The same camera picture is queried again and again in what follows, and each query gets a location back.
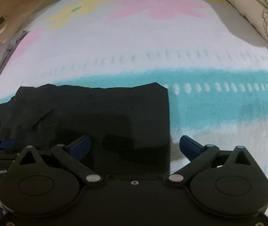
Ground black pants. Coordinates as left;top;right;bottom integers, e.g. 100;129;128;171
0;82;171;180

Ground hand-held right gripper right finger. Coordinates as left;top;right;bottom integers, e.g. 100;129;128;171
165;135;258;186

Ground floral bed blanket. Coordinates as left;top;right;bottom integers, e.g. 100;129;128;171
0;0;268;219

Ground floral cream pillows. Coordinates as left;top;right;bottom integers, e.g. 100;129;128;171
202;0;268;64

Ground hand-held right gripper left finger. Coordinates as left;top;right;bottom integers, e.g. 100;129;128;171
13;135;104;187

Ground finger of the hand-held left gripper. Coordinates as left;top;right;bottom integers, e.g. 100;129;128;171
0;139;19;155

